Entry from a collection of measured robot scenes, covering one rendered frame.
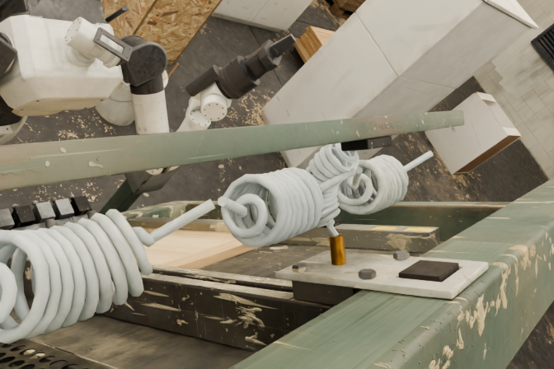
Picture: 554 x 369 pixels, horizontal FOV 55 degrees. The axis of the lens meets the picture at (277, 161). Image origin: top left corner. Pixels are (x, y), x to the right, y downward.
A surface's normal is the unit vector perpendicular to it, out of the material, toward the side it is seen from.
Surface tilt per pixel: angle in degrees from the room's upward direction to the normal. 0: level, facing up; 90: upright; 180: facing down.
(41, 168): 32
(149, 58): 54
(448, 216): 90
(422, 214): 90
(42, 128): 0
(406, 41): 90
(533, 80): 90
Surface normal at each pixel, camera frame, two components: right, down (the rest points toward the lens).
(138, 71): 0.54, 0.32
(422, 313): -0.10, -0.99
